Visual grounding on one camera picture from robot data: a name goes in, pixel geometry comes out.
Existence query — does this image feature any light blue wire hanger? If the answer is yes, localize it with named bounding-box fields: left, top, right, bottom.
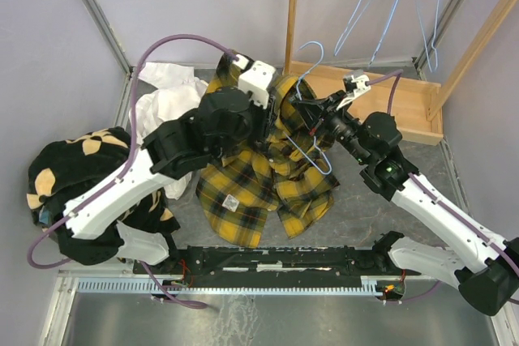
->
left=332, top=0, right=398, bottom=58
left=367, top=0, right=400, bottom=68
left=411, top=0, right=459, bottom=73
left=284, top=41, right=332, bottom=176

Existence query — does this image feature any white shirt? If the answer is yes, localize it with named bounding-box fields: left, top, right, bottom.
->
left=128, top=61, right=210, bottom=201

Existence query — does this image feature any purple cable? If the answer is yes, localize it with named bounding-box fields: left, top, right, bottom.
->
left=367, top=70, right=519, bottom=306
left=26, top=32, right=240, bottom=269

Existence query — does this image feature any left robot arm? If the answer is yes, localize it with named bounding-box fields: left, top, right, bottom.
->
left=58, top=87, right=275, bottom=273

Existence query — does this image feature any white slotted cable duct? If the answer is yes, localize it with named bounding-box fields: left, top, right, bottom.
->
left=76, top=277, right=383, bottom=297

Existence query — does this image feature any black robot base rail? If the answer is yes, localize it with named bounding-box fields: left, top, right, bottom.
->
left=150, top=231, right=404, bottom=288

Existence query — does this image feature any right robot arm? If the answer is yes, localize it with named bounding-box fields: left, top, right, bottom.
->
left=290, top=92, right=518, bottom=316

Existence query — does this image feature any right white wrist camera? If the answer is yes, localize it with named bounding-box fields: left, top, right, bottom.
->
left=337, top=70, right=371, bottom=111

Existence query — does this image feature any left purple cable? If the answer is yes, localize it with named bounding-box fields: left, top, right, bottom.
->
left=26, top=32, right=240, bottom=269

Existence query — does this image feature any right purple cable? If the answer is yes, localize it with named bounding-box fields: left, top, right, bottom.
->
left=367, top=70, right=519, bottom=306

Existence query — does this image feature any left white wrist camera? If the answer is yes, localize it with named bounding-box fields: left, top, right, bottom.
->
left=233, top=54, right=277, bottom=109

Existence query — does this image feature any yellow plaid shirt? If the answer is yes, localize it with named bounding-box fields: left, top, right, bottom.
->
left=195, top=75, right=339, bottom=248

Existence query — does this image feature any black floral blanket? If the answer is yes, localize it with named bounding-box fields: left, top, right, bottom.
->
left=24, top=126, right=182, bottom=250

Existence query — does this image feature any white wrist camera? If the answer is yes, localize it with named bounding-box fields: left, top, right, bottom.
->
left=337, top=70, right=371, bottom=111
left=233, top=54, right=277, bottom=109

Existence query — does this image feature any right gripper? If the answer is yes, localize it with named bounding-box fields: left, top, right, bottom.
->
left=293, top=89, right=371, bottom=164

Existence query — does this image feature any wooden clothes rack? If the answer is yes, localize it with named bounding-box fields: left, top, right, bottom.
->
left=284, top=0, right=518, bottom=146

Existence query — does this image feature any aluminium corner post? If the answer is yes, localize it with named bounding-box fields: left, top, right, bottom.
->
left=82, top=0, right=132, bottom=74

